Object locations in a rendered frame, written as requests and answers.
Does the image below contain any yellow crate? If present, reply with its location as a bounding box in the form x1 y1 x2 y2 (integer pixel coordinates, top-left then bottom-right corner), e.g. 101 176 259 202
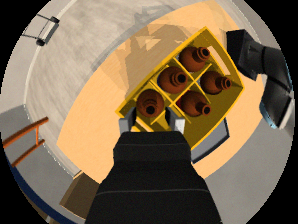
115 26 245 150

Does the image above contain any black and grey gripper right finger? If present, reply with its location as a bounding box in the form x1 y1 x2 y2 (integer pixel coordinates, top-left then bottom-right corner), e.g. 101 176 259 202
165 107 185 134

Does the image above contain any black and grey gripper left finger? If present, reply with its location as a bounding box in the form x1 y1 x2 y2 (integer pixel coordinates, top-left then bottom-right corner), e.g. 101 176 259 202
118 107 137 135

